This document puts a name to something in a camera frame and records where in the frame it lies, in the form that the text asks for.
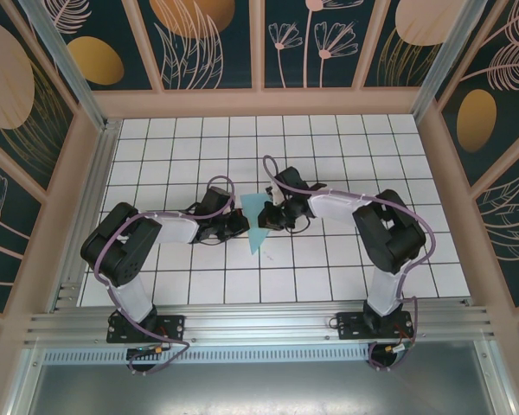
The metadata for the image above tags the teal cloth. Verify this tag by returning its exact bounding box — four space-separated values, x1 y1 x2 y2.
240 193 274 257

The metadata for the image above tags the grey metal sheet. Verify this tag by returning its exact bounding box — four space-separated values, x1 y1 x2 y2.
8 341 516 415

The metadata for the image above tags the long aluminium mounting rail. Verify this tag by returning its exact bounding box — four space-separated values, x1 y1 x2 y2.
23 300 498 347

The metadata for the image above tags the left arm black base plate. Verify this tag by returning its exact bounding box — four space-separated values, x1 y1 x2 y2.
106 314 186 345

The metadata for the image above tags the aluminium side rail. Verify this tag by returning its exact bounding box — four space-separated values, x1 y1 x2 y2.
47 120 122 312

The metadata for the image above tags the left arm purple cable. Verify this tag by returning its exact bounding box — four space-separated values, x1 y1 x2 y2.
93 175 237 378

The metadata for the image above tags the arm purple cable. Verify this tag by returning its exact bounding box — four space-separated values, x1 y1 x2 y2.
93 175 237 378
262 154 437 374

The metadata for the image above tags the slotted grey cable duct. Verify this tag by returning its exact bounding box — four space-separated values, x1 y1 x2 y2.
42 348 373 363

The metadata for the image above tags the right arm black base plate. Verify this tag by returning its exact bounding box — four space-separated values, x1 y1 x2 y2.
336 310 415 341

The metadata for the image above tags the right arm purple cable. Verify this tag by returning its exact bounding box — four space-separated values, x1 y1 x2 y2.
262 154 437 374

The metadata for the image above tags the aluminium frame post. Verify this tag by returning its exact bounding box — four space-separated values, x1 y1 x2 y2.
410 0 485 125
16 0 109 131

